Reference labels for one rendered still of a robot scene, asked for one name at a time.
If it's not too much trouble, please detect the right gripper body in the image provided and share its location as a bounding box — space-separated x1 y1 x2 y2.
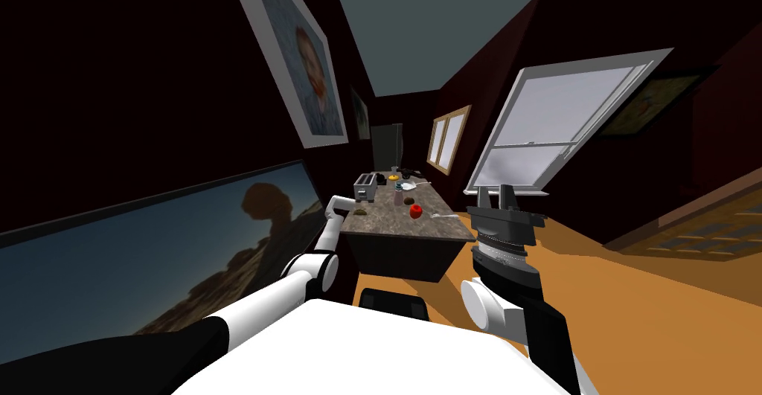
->
466 205 548 245

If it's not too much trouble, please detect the silver toaster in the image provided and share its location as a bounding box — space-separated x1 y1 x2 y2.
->
353 171 378 204

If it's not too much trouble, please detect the marble top kitchen table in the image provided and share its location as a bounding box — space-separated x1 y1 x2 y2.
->
339 171 478 283

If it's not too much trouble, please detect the dark refrigerator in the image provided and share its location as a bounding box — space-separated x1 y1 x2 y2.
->
370 123 406 173

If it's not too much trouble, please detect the wooden framed window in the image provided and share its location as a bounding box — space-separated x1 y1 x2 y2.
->
426 104 473 176

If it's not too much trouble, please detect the small dark framed picture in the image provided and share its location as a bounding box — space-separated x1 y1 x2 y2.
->
349 84 372 141

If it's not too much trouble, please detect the white framed window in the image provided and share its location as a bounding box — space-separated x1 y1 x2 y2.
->
464 48 675 196

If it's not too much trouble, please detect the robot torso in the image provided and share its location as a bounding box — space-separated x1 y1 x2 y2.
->
171 287 574 395

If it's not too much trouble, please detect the framed portrait painting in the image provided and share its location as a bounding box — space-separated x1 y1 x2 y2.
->
225 0 350 150

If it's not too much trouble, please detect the dark framed yellow painting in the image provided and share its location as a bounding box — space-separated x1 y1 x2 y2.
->
596 65 723 141

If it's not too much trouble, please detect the brown wooden panelled door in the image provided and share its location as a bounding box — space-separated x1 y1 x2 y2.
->
603 167 762 263

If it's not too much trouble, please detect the framed desert landscape painting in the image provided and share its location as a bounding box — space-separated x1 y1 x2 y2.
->
0 159 328 366

